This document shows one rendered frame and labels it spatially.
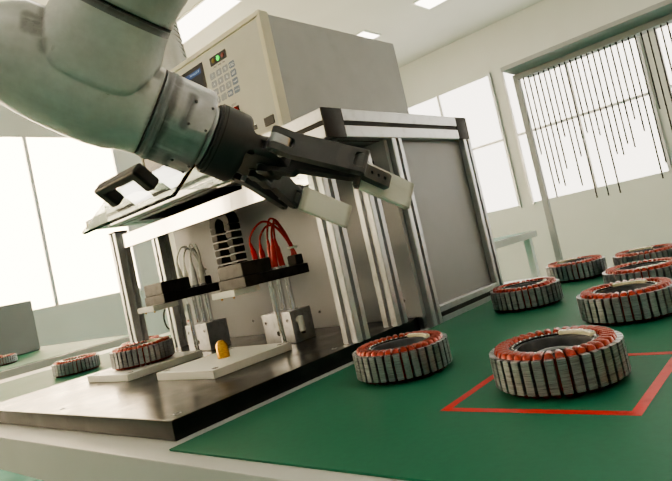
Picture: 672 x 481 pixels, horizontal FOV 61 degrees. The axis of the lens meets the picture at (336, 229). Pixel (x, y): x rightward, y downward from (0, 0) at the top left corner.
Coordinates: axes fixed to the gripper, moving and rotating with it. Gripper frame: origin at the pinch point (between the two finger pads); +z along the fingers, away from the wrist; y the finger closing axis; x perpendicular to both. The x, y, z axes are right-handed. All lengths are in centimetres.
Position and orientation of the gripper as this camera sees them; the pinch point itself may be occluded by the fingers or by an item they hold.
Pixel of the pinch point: (369, 204)
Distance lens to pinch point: 66.8
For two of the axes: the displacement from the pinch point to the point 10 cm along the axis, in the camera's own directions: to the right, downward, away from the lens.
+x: 2.3, -9.3, 2.8
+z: 8.5, 3.3, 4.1
